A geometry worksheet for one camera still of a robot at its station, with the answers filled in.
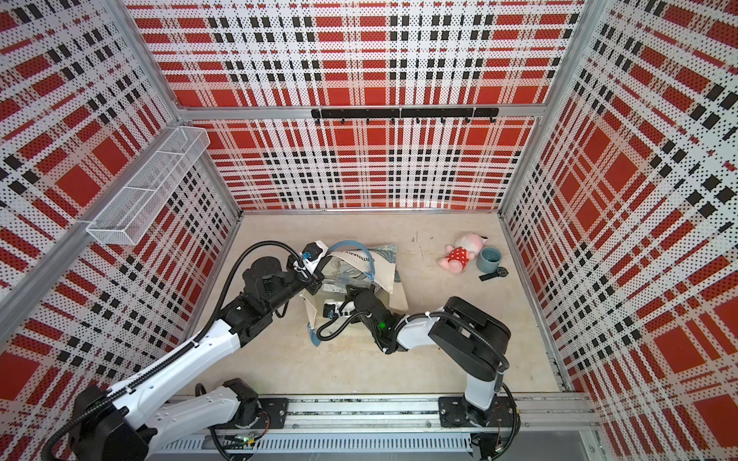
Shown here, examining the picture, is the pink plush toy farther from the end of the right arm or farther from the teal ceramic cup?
the end of the right arm

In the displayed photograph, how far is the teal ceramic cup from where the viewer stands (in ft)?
3.30

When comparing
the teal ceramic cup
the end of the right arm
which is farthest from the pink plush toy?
the end of the right arm

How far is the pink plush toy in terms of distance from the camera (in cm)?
100

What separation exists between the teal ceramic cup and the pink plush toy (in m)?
0.02
